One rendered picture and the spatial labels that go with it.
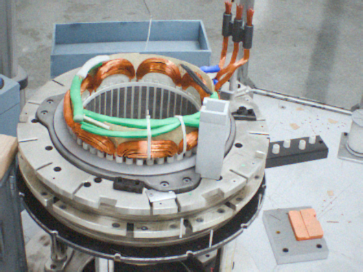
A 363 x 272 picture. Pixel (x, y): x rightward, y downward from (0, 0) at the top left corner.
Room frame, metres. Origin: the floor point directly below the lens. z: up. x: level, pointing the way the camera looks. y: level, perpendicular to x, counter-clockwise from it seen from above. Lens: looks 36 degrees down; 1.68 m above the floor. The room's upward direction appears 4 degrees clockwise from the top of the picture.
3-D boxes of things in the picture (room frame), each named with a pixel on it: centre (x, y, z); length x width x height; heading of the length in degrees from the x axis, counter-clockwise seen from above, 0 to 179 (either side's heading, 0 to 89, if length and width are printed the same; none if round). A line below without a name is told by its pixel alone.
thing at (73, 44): (1.12, 0.09, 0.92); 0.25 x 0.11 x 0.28; 99
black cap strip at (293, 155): (1.22, -0.20, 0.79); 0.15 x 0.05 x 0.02; 110
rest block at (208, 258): (0.90, -0.04, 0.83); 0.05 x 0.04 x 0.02; 47
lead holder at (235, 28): (0.89, -0.06, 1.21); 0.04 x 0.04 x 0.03; 83
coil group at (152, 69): (0.91, 0.03, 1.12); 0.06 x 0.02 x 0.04; 83
